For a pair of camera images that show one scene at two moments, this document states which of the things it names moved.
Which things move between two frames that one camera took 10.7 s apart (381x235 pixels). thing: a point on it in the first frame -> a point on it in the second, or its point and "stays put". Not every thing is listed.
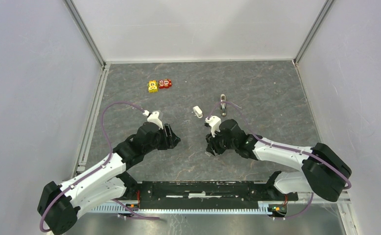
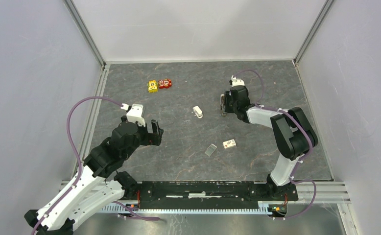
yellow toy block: (152, 86) stays put
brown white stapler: (223, 106) stays put
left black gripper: (170, 141) -> (154, 138)
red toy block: (165, 83) stays put
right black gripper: (212, 147) -> (227, 96)
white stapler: (198, 111) stays put
